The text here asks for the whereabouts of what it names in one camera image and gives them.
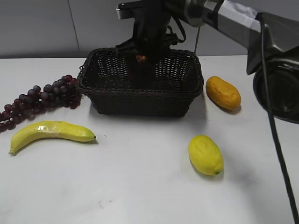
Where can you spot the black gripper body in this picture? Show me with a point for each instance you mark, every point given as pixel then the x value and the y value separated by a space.
pixel 155 29

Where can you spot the red yellow apple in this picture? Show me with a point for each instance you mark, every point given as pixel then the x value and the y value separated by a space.
pixel 141 58

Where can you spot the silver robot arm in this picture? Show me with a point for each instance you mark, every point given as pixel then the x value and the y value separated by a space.
pixel 272 42

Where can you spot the black wicker basket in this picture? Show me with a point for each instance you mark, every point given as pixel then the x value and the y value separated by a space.
pixel 118 85

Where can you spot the orange mango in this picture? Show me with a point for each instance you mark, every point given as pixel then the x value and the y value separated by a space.
pixel 223 93

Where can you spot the red grape bunch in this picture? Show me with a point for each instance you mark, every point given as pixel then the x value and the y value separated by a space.
pixel 62 93

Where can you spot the yellow lemon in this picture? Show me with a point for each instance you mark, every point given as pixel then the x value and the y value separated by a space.
pixel 205 155

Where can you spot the yellow banana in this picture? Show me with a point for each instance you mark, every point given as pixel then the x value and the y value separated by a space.
pixel 48 130

